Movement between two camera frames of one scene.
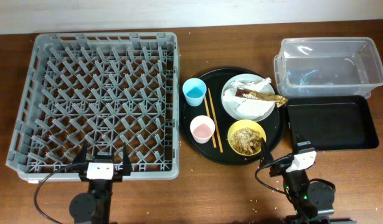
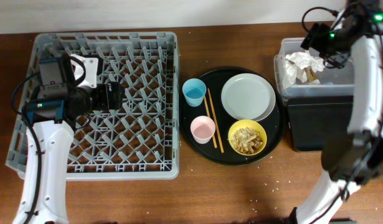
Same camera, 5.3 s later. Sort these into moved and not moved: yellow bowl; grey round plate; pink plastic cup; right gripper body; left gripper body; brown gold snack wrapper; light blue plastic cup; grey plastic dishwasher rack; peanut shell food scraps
Moved: right gripper body; left gripper body; brown gold snack wrapper
Not moved: grey plastic dishwasher rack; grey round plate; peanut shell food scraps; yellow bowl; light blue plastic cup; pink plastic cup
